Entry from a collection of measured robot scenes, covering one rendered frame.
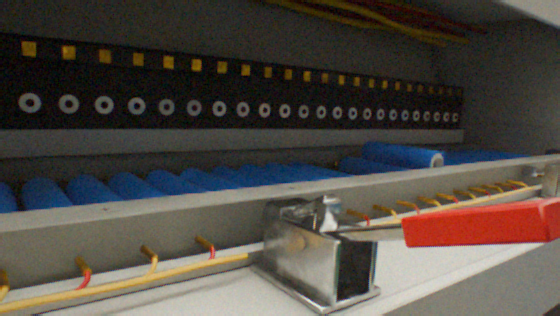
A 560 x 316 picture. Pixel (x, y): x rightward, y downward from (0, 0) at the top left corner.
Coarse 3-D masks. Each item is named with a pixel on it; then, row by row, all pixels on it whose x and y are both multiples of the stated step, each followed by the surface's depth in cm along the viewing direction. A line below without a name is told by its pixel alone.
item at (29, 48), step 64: (0, 64) 22; (64, 64) 24; (128, 64) 26; (192, 64) 28; (256, 64) 31; (0, 128) 22; (64, 128) 24; (128, 128) 26; (192, 128) 29; (320, 128) 36; (384, 128) 42; (448, 128) 49
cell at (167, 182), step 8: (152, 176) 23; (160, 176) 22; (168, 176) 22; (176, 176) 22; (152, 184) 22; (160, 184) 21; (168, 184) 21; (176, 184) 20; (184, 184) 20; (192, 184) 20; (168, 192) 20; (176, 192) 20; (184, 192) 19; (192, 192) 19; (200, 192) 19
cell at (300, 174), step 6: (270, 162) 28; (264, 168) 28; (270, 168) 27; (276, 168) 27; (282, 168) 27; (288, 168) 26; (294, 168) 26; (288, 174) 26; (294, 174) 25; (300, 174) 25; (306, 174) 25; (312, 174) 25; (318, 174) 25
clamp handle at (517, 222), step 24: (336, 216) 14; (432, 216) 10; (456, 216) 9; (480, 216) 9; (504, 216) 8; (528, 216) 8; (552, 216) 8; (360, 240) 12; (384, 240) 11; (408, 240) 10; (432, 240) 10; (456, 240) 9; (480, 240) 9; (504, 240) 8; (528, 240) 8; (552, 240) 8
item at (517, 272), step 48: (0, 144) 22; (48, 144) 23; (96, 144) 25; (144, 144) 27; (192, 144) 29; (240, 144) 31; (288, 144) 34; (336, 144) 37; (528, 144) 47; (192, 288) 13; (240, 288) 14; (384, 288) 14; (432, 288) 14; (480, 288) 16; (528, 288) 20
